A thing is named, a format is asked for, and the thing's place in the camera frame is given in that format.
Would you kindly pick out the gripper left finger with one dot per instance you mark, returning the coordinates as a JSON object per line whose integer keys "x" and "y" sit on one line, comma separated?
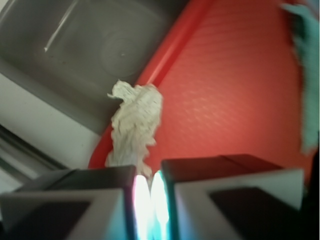
{"x": 91, "y": 204}

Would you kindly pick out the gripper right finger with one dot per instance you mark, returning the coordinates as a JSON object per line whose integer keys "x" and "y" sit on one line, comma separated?
{"x": 240, "y": 197}

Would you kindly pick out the white paper towel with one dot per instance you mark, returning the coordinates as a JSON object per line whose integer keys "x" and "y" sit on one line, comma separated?
{"x": 134, "y": 125}

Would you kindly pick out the red plastic tray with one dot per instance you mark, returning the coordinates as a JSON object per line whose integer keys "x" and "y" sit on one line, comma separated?
{"x": 230, "y": 84}

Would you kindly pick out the grey plastic sink basin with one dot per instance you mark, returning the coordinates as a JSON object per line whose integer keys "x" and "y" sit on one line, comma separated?
{"x": 70, "y": 53}

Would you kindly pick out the light blue cloth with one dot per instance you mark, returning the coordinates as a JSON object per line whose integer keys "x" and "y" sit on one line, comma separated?
{"x": 305, "y": 33}

